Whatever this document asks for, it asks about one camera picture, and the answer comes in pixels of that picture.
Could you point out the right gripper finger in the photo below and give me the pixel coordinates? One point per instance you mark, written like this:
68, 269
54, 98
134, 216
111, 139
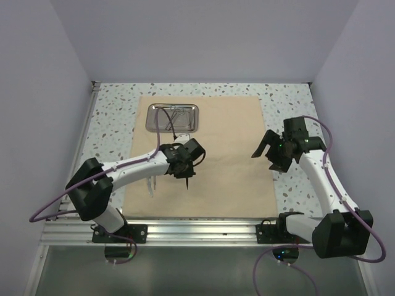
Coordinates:
269, 139
280, 163

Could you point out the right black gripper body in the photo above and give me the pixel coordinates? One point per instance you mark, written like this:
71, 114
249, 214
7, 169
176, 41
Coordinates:
282, 145

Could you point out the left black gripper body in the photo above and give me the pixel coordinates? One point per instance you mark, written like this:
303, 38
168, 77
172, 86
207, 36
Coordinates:
187, 171

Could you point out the beige cloth wrap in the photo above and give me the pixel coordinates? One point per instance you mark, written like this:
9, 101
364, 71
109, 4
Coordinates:
228, 183

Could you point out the steel instrument tray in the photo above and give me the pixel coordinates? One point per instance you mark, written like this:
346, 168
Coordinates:
164, 111

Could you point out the steel surgical scissors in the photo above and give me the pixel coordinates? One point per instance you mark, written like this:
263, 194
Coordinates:
179, 119

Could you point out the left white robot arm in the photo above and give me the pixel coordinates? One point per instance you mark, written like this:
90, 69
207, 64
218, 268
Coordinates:
92, 185

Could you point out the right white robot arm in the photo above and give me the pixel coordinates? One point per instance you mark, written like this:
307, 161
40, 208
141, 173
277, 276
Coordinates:
343, 229

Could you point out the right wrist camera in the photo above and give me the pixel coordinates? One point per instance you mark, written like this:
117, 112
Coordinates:
295, 129

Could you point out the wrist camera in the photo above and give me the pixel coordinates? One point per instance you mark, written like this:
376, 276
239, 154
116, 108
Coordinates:
194, 148
295, 129

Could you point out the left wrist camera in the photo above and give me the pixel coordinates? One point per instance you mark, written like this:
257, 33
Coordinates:
194, 148

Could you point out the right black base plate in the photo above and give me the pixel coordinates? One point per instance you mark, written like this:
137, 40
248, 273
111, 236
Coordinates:
267, 232

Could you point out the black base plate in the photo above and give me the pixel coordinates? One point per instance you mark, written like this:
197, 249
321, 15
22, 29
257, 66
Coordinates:
136, 232
267, 232

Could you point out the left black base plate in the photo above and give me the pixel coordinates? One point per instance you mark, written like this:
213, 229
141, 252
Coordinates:
136, 232

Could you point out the aluminium rail frame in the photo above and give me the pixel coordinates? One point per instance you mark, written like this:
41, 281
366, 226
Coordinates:
161, 233

